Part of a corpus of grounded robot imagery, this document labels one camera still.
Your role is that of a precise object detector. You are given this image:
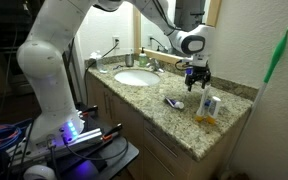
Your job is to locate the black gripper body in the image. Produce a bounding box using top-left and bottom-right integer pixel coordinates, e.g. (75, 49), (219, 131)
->
(185, 64), (212, 81)

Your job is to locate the silver metal cup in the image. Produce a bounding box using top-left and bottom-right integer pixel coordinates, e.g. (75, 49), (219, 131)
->
(124, 53), (135, 68)

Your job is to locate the purple toothpaste tube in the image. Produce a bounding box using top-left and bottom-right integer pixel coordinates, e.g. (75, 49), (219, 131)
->
(164, 96), (185, 111)

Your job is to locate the white lotion tube orange cap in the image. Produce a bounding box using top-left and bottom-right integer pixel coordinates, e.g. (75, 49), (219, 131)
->
(196, 84), (212, 123)

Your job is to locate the white bottle orange cap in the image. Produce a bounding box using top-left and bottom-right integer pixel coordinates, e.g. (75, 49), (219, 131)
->
(206, 96), (222, 125)

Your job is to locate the chrome sink faucet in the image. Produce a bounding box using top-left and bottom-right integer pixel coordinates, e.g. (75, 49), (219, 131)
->
(147, 57), (165, 74)

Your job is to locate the green soap pump bottle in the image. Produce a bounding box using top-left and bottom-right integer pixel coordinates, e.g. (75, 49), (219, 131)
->
(138, 46), (149, 68)

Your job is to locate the white oval sink basin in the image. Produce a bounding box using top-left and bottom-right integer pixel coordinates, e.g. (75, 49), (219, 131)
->
(113, 68), (162, 88)

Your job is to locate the wood framed mirror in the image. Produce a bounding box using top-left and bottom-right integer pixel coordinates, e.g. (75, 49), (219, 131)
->
(132, 0), (222, 73)

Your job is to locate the wooden vanity cabinet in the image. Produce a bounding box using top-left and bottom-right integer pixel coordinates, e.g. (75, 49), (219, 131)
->
(85, 71), (252, 180)

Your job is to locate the black orange clamp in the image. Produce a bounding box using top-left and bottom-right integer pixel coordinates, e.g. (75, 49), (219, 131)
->
(79, 104), (99, 118)
(102, 123), (123, 142)

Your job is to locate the black robot cart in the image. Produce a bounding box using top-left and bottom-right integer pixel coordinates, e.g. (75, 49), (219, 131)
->
(50, 114), (140, 180)

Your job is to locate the white round device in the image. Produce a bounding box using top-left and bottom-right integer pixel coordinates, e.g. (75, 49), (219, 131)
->
(23, 164), (57, 180)

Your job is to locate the green handled mop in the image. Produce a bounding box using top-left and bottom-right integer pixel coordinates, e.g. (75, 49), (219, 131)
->
(217, 26), (288, 180)

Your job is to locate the white wall outlet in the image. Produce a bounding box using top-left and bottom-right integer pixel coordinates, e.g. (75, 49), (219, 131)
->
(112, 35), (121, 50)

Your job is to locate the black power cable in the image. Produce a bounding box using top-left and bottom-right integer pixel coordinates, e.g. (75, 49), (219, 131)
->
(83, 39), (120, 105)

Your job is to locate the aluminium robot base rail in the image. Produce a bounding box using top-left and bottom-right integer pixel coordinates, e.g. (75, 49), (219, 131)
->
(7, 128), (104, 168)

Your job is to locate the blue red cable bundle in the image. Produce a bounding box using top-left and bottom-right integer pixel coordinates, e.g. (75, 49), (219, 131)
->
(0, 123), (23, 156)

